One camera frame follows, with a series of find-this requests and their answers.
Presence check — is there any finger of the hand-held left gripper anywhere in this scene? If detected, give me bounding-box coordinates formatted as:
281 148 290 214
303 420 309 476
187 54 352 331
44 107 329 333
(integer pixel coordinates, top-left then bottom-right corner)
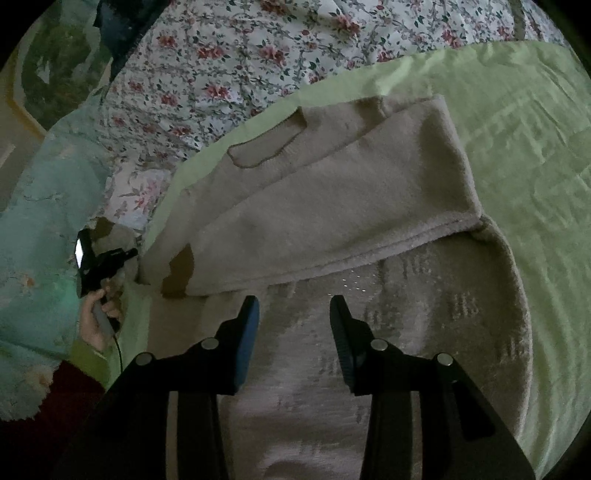
108 248 139 269

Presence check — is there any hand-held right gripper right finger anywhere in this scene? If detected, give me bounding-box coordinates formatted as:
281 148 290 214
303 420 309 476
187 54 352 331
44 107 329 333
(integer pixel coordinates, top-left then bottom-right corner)
329 295 536 480

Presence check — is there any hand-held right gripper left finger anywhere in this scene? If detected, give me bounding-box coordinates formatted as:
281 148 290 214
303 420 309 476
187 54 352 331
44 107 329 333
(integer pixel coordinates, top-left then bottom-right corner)
55 295 260 480

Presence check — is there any grey towel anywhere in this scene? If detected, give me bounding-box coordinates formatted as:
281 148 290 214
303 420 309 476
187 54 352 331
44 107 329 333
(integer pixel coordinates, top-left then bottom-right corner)
136 95 534 480

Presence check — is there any person's left forearm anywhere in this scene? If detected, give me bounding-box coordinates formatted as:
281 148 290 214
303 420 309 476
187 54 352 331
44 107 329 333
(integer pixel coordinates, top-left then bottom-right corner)
0 339 112 480

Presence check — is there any person's left hand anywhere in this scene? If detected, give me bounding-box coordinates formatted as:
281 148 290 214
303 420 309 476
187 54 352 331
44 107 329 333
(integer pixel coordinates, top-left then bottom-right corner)
78 286 124 355

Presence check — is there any pale floral ruffled pillow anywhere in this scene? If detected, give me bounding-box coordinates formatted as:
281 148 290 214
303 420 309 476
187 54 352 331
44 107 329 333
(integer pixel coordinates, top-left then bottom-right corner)
99 157 185 232

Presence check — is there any teal floral blanket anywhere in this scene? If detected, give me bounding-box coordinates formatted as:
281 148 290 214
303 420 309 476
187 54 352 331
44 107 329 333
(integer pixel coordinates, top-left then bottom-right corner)
0 124 144 418

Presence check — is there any white floral quilt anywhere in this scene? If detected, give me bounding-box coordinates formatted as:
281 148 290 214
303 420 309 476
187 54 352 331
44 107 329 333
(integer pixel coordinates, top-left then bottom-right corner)
99 0 568 204

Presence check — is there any dark cloth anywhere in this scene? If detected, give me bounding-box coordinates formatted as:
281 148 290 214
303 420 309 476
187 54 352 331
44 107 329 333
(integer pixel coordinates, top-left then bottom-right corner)
92 0 155 72

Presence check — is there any light green bed sheet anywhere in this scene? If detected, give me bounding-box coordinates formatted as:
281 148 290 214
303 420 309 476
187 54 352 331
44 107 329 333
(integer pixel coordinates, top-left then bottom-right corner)
99 39 591 467

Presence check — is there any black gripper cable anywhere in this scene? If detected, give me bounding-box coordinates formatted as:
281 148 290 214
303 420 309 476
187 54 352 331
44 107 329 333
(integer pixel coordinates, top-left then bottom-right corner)
110 329 124 372

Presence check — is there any green framed wall picture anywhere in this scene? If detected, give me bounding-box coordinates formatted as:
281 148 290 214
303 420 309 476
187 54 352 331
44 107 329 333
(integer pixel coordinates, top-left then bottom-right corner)
11 0 114 137

